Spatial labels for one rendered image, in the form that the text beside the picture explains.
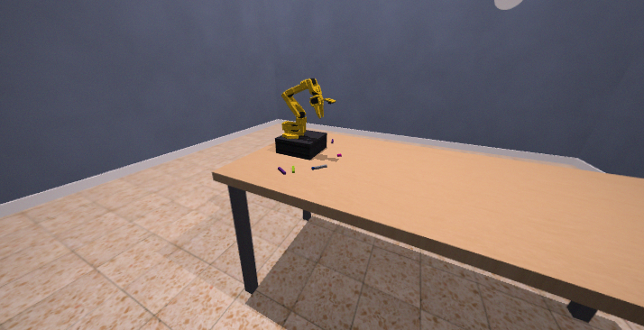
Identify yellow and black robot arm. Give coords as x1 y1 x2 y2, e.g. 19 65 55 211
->
281 78 322 139

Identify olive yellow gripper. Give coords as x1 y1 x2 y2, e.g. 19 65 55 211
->
310 95 336 119

